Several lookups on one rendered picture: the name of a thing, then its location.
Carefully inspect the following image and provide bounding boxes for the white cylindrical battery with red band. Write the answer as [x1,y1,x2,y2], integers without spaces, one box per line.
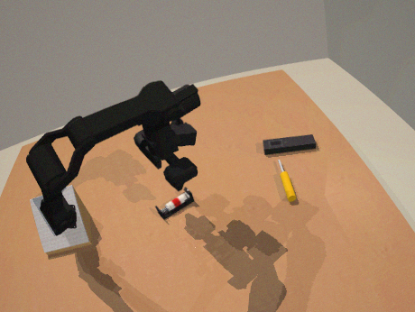
[166,192,189,211]

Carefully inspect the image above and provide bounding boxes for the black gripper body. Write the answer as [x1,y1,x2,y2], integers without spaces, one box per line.
[134,128,198,188]

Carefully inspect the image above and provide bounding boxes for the yellow-handled screwdriver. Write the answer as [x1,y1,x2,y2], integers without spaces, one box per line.
[278,160,296,201]

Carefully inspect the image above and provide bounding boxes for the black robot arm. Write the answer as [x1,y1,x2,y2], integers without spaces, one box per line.
[26,80,201,235]

